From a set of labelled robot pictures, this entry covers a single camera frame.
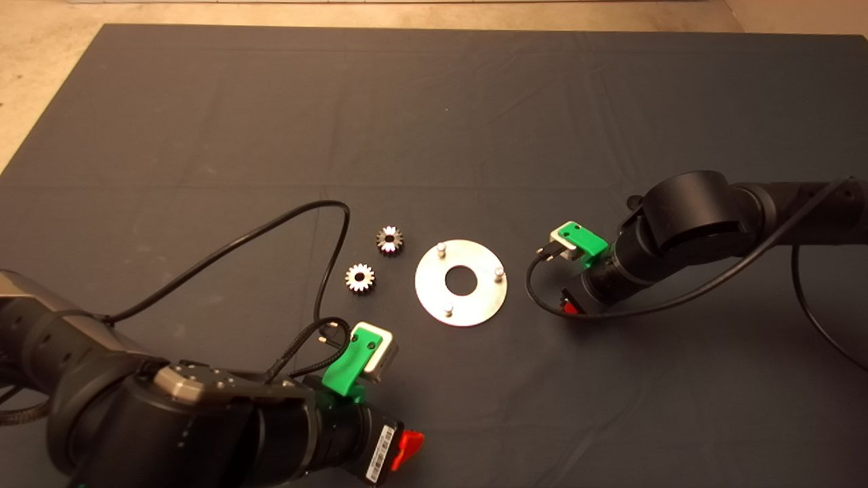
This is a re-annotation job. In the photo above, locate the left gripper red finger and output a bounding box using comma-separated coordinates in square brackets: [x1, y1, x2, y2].
[392, 431, 425, 472]

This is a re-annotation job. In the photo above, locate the smooth black camera cable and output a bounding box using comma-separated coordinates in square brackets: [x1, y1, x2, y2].
[526, 175, 868, 372]
[102, 200, 351, 326]

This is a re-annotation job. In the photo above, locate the black braided left gripper cable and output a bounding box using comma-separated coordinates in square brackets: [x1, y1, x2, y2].
[264, 317, 353, 384]

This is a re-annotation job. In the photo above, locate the smooth black left camera cable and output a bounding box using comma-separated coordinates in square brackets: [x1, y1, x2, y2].
[102, 200, 351, 326]

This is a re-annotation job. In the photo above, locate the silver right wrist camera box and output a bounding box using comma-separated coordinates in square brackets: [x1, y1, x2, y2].
[548, 226, 580, 262]

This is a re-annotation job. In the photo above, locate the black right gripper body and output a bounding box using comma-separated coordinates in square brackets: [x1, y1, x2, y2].
[561, 252, 642, 317]

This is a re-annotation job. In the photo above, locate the round steel carrier plate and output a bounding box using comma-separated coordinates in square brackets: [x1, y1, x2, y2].
[414, 239, 508, 327]

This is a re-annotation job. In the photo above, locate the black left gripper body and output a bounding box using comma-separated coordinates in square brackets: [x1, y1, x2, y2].
[315, 400, 406, 485]

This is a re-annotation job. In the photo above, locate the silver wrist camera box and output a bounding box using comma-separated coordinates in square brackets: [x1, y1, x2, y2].
[548, 226, 580, 262]
[353, 321, 399, 384]

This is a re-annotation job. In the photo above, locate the green left camera mount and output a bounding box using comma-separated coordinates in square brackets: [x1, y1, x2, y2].
[322, 325, 377, 404]

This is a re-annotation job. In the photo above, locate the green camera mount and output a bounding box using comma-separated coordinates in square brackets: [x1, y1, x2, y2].
[557, 221, 609, 268]
[322, 325, 377, 404]

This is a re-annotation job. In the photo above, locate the green right camera mount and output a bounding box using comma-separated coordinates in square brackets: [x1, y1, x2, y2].
[557, 221, 609, 268]

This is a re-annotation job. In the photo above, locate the dark grey table cloth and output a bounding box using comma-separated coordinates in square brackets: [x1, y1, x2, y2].
[0, 24, 868, 488]

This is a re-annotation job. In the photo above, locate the smooth black right camera cable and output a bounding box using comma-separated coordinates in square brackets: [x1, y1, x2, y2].
[526, 175, 868, 372]

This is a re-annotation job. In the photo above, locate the small steel planetary gear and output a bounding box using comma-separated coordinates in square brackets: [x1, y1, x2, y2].
[376, 226, 405, 256]
[344, 263, 376, 294]

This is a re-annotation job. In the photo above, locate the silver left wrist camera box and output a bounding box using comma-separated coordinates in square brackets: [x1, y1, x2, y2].
[353, 321, 399, 384]

